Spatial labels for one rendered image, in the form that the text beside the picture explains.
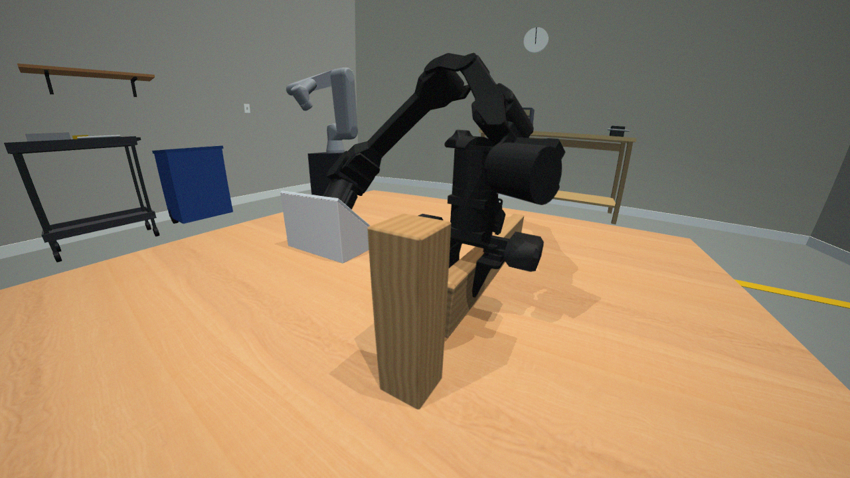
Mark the wooden rail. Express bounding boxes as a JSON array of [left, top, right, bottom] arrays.
[[445, 214, 524, 338]]

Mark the wooden post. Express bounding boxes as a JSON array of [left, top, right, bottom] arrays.
[[368, 214, 451, 410]]

